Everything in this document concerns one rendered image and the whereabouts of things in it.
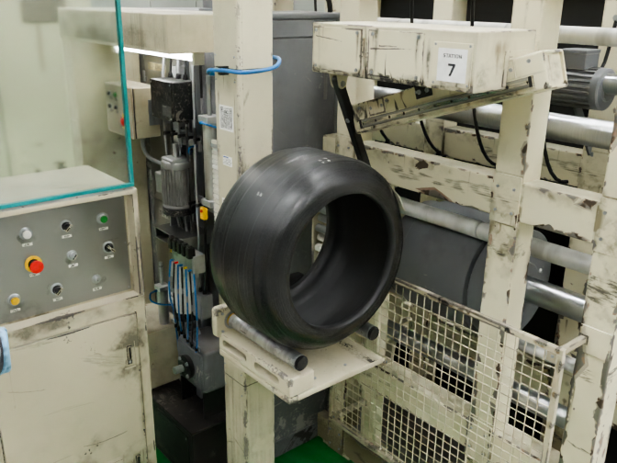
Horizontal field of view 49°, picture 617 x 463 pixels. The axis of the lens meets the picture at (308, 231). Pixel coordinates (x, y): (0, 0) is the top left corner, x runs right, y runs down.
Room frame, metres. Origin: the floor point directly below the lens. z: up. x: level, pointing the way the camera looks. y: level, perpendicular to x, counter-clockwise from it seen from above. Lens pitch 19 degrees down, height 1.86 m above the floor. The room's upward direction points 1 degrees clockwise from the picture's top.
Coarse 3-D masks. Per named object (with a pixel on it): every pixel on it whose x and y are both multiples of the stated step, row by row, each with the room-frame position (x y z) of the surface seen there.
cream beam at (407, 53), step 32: (320, 32) 2.07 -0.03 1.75; (352, 32) 1.97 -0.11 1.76; (384, 32) 1.87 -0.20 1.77; (416, 32) 1.79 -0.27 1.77; (448, 32) 1.71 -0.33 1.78; (480, 32) 1.65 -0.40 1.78; (512, 32) 1.73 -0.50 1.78; (320, 64) 2.07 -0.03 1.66; (352, 64) 1.97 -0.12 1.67; (384, 64) 1.87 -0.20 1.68; (416, 64) 1.78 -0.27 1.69; (480, 64) 1.66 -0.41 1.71
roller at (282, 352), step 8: (232, 320) 1.86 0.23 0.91; (240, 320) 1.85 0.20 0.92; (240, 328) 1.82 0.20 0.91; (248, 328) 1.80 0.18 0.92; (248, 336) 1.79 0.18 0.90; (256, 336) 1.76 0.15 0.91; (264, 336) 1.75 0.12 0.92; (264, 344) 1.73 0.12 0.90; (272, 344) 1.71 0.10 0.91; (280, 344) 1.70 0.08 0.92; (272, 352) 1.70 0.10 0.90; (280, 352) 1.67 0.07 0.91; (288, 352) 1.66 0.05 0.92; (296, 352) 1.65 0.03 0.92; (288, 360) 1.64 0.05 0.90; (296, 360) 1.62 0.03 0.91; (304, 360) 1.63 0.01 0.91; (296, 368) 1.62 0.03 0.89
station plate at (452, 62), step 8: (440, 48) 1.72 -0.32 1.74; (448, 48) 1.70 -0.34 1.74; (440, 56) 1.72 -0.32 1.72; (448, 56) 1.70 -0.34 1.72; (456, 56) 1.68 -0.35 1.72; (464, 56) 1.67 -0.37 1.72; (440, 64) 1.72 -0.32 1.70; (448, 64) 1.70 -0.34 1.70; (456, 64) 1.68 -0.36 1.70; (464, 64) 1.66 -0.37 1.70; (440, 72) 1.72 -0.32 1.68; (448, 72) 1.70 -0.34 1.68; (456, 72) 1.68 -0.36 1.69; (464, 72) 1.66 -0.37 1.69; (440, 80) 1.72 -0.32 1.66; (448, 80) 1.70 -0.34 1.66; (456, 80) 1.68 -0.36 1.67; (464, 80) 1.66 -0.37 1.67
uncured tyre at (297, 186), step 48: (240, 192) 1.73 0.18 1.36; (288, 192) 1.64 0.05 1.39; (336, 192) 1.69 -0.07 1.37; (384, 192) 1.81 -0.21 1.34; (240, 240) 1.63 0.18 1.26; (288, 240) 1.59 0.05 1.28; (336, 240) 2.05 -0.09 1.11; (384, 240) 1.96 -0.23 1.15; (240, 288) 1.61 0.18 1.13; (288, 288) 1.59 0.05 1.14; (336, 288) 1.98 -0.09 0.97; (384, 288) 1.82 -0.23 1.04; (288, 336) 1.61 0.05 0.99; (336, 336) 1.71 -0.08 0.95
